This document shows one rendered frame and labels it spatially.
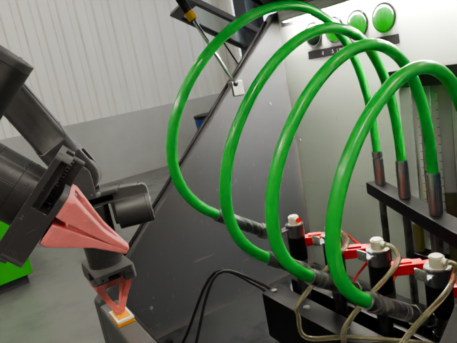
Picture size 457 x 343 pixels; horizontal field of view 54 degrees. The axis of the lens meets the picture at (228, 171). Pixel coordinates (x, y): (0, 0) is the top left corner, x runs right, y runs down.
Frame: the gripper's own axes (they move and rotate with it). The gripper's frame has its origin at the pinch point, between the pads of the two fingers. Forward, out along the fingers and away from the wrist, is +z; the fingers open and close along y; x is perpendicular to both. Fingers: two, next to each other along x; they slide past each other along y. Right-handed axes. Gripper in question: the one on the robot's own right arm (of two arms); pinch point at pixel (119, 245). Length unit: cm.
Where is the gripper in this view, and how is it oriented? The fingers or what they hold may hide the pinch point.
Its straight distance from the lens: 43.7
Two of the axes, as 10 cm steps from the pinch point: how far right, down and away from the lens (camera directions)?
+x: -2.9, -1.5, 9.4
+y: 5.4, -8.4, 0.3
